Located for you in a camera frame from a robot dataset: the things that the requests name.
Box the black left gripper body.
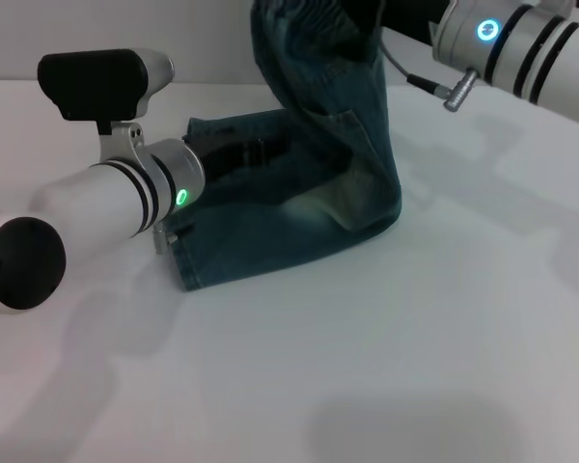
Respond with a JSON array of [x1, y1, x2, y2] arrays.
[[181, 135, 291, 185]]

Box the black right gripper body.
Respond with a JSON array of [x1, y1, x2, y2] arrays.
[[372, 0, 454, 45]]

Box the blue denim shorts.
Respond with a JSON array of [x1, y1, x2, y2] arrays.
[[172, 0, 404, 293]]

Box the right arm cable with connector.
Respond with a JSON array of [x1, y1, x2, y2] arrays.
[[377, 27, 480, 113]]

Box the arm cable with connector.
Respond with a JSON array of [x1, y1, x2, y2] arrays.
[[152, 223, 195, 255], [377, 27, 480, 113]]

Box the left arm cable with connector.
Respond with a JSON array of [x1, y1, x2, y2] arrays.
[[152, 223, 195, 255]]

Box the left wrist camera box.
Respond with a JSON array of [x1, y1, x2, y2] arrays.
[[37, 46, 177, 163]]

